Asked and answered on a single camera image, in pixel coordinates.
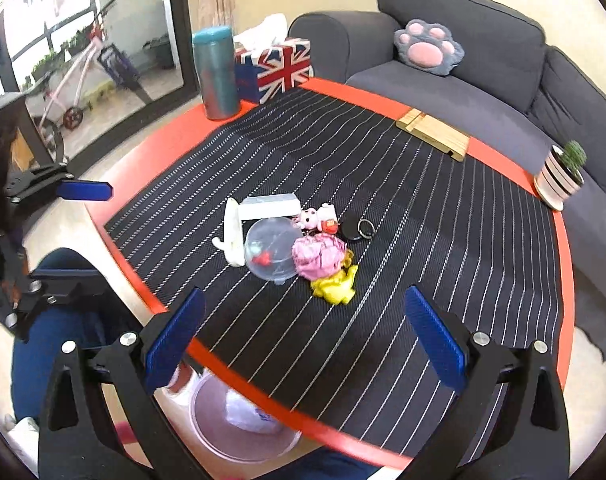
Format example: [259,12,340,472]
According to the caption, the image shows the yellow paper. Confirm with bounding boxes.
[311,249,358,306]

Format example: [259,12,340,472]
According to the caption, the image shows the clear plastic dome lid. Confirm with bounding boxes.
[245,217,303,285]

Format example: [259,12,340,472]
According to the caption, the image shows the pink paper ball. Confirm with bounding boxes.
[292,233,346,282]

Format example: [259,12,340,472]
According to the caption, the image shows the pink pig keychain toy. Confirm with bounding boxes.
[293,203,339,235]

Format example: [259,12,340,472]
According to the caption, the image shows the pink trash bin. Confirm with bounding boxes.
[189,374,301,465]

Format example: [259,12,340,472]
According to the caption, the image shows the black slipper with sock foot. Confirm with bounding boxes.
[165,361,195,394]

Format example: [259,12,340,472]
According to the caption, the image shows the person's blue jeans leg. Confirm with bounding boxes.
[10,288,142,422]

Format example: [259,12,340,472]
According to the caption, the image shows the pink bicycle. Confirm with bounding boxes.
[24,0,118,162]

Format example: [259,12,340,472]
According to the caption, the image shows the red coffee table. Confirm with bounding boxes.
[85,77,576,470]

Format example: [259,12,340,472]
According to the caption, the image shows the black striped table mat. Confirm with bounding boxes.
[104,86,564,466]

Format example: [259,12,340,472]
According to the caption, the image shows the teal thermos bottle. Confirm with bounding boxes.
[191,25,240,120]

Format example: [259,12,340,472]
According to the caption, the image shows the potted cactus striped pot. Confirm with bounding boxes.
[534,140,587,211]

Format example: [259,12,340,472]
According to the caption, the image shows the union jack tissue box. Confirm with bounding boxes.
[233,13,312,104]

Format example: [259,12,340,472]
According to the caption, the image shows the wooden phone stand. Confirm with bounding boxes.
[396,108,470,162]

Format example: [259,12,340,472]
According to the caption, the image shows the dark grey sofa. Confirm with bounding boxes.
[290,0,606,359]

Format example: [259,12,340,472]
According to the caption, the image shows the cat paw cushion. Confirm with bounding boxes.
[394,18,464,77]

